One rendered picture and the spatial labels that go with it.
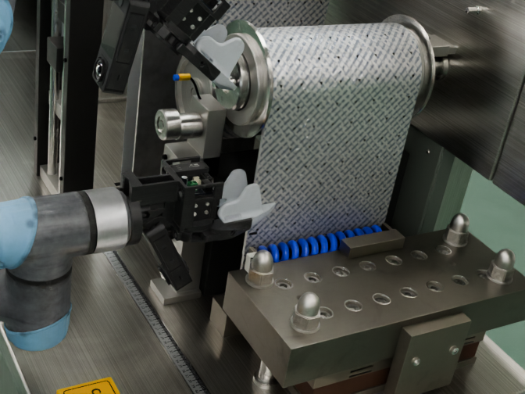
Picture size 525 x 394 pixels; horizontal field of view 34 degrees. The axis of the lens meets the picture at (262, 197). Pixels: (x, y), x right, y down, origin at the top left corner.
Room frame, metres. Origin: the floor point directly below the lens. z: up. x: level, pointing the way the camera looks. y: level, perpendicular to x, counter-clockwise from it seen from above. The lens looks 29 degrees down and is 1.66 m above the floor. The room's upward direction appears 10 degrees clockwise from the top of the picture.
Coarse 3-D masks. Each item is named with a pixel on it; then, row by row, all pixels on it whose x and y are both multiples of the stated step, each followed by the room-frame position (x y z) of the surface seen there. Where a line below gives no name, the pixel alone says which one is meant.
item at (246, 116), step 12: (228, 36) 1.03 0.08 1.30; (240, 36) 1.01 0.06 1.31; (252, 48) 0.98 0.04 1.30; (420, 48) 1.12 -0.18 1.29; (252, 60) 0.97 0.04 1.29; (252, 72) 0.97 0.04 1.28; (252, 84) 0.97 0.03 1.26; (420, 84) 1.10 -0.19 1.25; (252, 96) 0.96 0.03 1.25; (252, 108) 0.96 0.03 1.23; (240, 120) 0.98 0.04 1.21; (252, 120) 0.97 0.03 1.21
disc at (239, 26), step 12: (228, 24) 1.05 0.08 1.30; (240, 24) 1.02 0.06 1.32; (252, 24) 1.00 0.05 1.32; (252, 36) 0.99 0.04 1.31; (264, 48) 0.97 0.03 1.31; (264, 60) 0.97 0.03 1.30; (264, 72) 0.96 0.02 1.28; (264, 84) 0.96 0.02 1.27; (264, 96) 0.96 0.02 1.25; (264, 108) 0.95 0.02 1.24; (228, 120) 1.02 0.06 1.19; (264, 120) 0.95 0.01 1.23; (240, 132) 0.99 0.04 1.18; (252, 132) 0.97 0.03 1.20
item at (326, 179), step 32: (320, 128) 1.01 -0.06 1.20; (352, 128) 1.03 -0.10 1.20; (384, 128) 1.07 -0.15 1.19; (288, 160) 0.98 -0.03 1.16; (320, 160) 1.01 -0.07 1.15; (352, 160) 1.04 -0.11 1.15; (384, 160) 1.07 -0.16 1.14; (288, 192) 0.99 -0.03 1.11; (320, 192) 1.02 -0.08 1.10; (352, 192) 1.05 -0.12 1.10; (384, 192) 1.08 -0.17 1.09; (256, 224) 0.96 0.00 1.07; (288, 224) 0.99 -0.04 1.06; (320, 224) 1.02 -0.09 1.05; (352, 224) 1.06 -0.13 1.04
